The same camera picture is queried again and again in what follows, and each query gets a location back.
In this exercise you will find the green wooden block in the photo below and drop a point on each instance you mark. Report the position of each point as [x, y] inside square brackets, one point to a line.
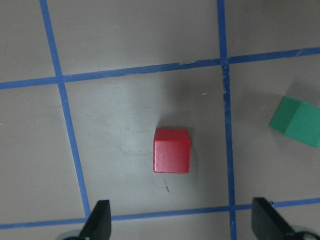
[298, 120]

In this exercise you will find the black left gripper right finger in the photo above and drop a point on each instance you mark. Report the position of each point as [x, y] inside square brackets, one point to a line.
[267, 223]

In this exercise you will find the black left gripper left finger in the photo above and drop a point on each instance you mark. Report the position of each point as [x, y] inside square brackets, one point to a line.
[99, 224]

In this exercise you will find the brown paper table cover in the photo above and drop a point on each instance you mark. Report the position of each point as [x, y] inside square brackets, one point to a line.
[84, 84]

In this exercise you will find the red wooden block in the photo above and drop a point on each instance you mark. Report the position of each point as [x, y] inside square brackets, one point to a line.
[171, 151]

